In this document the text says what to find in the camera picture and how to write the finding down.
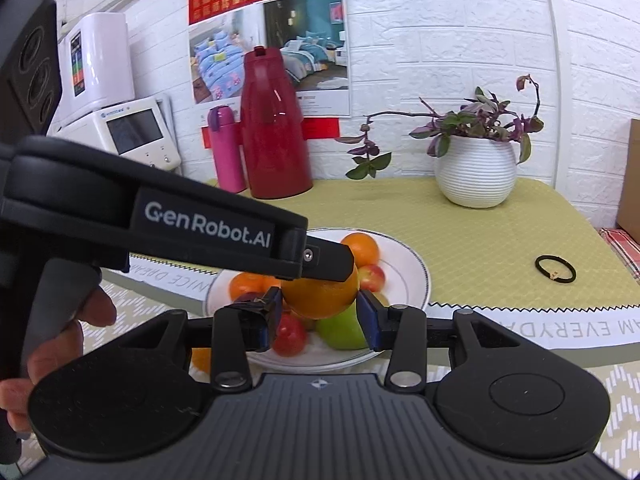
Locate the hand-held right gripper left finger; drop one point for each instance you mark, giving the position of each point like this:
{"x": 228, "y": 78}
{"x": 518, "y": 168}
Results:
{"x": 265, "y": 329}

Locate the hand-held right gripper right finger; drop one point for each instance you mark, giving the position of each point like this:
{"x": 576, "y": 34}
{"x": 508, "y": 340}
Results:
{"x": 367, "y": 320}

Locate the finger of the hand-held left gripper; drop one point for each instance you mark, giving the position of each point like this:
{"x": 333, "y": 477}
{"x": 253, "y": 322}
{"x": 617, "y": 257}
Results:
{"x": 327, "y": 260}

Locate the red apple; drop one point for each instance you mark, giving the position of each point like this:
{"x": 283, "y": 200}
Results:
{"x": 289, "y": 335}

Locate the green apple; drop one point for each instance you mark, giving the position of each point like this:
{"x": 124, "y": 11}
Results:
{"x": 340, "y": 334}

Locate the large orange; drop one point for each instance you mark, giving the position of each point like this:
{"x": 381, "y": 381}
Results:
{"x": 320, "y": 301}

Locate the small red-yellow apple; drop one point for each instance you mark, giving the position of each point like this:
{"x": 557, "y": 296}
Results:
{"x": 372, "y": 277}

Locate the white plate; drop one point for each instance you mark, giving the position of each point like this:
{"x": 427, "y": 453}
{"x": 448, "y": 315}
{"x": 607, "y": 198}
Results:
{"x": 400, "y": 280}

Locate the yellow-orange citrus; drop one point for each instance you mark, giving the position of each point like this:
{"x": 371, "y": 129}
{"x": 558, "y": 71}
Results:
{"x": 201, "y": 360}

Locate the person's left hand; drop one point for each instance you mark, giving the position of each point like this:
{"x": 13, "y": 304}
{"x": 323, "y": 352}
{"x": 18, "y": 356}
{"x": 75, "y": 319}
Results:
{"x": 55, "y": 355}

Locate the white appliance with screen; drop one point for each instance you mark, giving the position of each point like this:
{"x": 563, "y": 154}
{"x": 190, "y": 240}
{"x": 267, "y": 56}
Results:
{"x": 135, "y": 132}

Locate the chevron patterned tablecloth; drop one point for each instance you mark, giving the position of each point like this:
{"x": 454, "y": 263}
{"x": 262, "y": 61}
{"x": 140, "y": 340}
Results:
{"x": 475, "y": 240}

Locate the red thermos jug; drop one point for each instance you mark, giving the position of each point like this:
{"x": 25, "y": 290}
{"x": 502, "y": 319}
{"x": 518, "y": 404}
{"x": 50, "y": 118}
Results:
{"x": 275, "y": 135}

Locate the white water purifier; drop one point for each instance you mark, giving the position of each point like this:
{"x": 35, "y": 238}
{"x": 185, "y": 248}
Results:
{"x": 100, "y": 60}

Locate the pink bottle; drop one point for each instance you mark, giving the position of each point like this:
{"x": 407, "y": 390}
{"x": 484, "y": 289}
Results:
{"x": 225, "y": 155}

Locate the potted purple plant white pot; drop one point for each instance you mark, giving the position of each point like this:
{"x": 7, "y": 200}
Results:
{"x": 475, "y": 170}

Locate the cardboard box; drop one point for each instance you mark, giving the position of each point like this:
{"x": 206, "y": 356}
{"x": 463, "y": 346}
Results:
{"x": 630, "y": 185}

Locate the wall poster with bedding photos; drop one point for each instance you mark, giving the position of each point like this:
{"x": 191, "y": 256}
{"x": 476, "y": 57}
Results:
{"x": 300, "y": 50}

